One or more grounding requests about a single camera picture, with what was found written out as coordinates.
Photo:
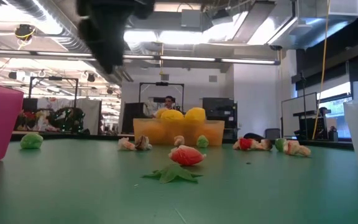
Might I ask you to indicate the black cabinet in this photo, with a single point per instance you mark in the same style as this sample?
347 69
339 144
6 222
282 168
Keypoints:
219 107

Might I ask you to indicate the grey ceiling unit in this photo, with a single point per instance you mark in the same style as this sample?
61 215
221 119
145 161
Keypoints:
191 18

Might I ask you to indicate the orange plastic basket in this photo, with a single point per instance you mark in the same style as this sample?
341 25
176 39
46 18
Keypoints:
179 133

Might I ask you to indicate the colourful flower pile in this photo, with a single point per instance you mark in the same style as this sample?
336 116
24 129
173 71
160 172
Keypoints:
67 119

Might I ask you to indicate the grey office chair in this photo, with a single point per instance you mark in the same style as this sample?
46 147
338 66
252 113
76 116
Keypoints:
272 133

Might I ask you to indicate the green table mat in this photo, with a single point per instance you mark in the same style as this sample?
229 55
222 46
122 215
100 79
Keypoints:
73 193

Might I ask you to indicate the black monitor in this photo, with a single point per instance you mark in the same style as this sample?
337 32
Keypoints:
130 119

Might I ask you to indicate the red and white toy vegetable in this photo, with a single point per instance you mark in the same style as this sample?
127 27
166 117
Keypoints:
186 155

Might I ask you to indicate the whiteboard on stand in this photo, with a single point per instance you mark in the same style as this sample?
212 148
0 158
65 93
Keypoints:
297 109

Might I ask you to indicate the dark bottle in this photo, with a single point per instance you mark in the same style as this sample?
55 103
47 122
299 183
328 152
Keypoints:
332 133

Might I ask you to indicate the silver corrugated ceiling duct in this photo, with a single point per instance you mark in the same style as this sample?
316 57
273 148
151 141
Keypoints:
64 37

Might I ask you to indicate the bright window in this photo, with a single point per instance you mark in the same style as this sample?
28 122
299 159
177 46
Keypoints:
337 107

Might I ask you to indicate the person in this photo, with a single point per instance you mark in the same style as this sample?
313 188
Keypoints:
169 101

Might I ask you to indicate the green toy leaf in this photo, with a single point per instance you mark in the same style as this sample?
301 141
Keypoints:
171 173

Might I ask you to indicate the black gantry frame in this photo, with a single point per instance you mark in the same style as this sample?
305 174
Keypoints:
162 83

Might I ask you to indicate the black desk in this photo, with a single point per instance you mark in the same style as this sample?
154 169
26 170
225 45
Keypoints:
309 127

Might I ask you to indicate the small green toy vegetable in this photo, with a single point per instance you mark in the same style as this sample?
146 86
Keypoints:
202 141
280 144
31 140

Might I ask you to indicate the long ceiling light bar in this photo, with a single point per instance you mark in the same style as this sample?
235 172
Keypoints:
185 58

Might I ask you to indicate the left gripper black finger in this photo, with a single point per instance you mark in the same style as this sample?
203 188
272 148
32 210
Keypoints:
109 43

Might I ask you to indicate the yellow toy lemon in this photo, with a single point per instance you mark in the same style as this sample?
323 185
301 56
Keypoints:
195 114
161 112
172 115

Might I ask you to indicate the large metal ventilation duct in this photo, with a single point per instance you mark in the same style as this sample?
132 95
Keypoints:
309 25

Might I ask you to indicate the black round ceiling device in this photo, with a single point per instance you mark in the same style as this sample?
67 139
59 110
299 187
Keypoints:
23 31

